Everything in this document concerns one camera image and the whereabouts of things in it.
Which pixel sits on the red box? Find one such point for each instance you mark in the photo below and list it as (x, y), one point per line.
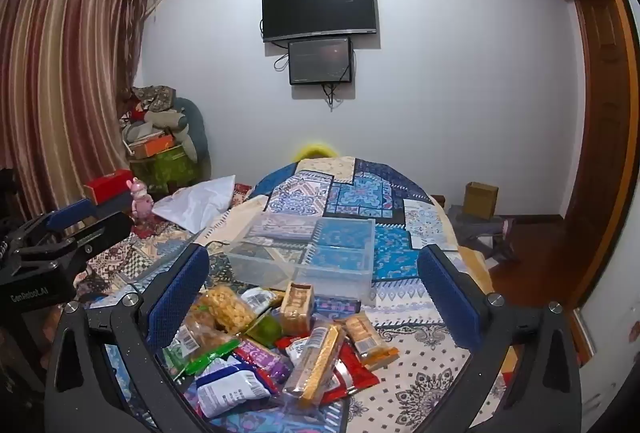
(107, 185)

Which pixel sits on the clear snack bag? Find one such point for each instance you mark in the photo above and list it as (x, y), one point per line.
(192, 328)

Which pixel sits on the white pillow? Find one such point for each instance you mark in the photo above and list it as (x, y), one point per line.
(200, 203)

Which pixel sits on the striped brown curtain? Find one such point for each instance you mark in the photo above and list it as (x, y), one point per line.
(65, 88)

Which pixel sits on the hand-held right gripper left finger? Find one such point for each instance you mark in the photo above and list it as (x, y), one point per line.
(177, 295)

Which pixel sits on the red white snack packet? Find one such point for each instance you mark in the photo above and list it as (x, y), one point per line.
(292, 347)

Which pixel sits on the pink plush toy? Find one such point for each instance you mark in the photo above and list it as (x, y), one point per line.
(141, 200)

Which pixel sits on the brown wooden wardrobe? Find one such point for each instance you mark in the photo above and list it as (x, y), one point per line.
(605, 113)

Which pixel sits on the white barcode snack packet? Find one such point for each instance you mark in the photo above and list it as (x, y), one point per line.
(260, 299)

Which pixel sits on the long yellow biscuit packet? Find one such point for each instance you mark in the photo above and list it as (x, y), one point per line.
(315, 363)

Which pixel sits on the yellow puffed snack bag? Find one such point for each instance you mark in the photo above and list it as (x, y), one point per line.
(227, 308)

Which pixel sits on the green jelly cup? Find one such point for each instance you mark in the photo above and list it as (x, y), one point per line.
(267, 330)

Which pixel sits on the orange wafer packet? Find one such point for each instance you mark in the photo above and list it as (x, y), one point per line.
(367, 335)

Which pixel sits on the purple snack packet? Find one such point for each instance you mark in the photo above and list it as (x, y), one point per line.
(262, 355)

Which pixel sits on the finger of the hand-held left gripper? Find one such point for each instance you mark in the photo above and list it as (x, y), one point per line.
(70, 215)
(107, 230)

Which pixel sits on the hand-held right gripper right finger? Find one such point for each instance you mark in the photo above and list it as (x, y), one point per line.
(445, 295)

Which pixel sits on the brown cracker packet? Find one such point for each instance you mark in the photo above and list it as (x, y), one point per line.
(297, 310)

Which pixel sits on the grey cloth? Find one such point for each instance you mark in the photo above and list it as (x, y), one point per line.
(475, 233)

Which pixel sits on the large black television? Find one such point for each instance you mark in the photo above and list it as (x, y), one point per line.
(320, 5)

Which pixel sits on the pile of clothes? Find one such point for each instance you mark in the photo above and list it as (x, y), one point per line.
(152, 105)

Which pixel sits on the dark blue box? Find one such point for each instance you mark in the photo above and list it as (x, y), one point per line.
(117, 204)

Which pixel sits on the patchwork blanket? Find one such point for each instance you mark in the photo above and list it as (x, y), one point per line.
(360, 193)

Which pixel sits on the green snack packet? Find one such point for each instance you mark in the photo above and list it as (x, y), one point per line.
(205, 358)

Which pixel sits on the cardboard box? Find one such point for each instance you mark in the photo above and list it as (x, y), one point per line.
(480, 200)

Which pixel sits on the orange box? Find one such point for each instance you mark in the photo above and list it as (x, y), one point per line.
(152, 147)

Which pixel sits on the small black monitor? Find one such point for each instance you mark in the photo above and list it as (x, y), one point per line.
(320, 60)

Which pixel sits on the clear plastic storage box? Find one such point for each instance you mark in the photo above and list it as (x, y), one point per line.
(345, 273)

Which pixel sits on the white blue snack packet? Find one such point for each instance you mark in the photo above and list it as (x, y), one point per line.
(230, 388)

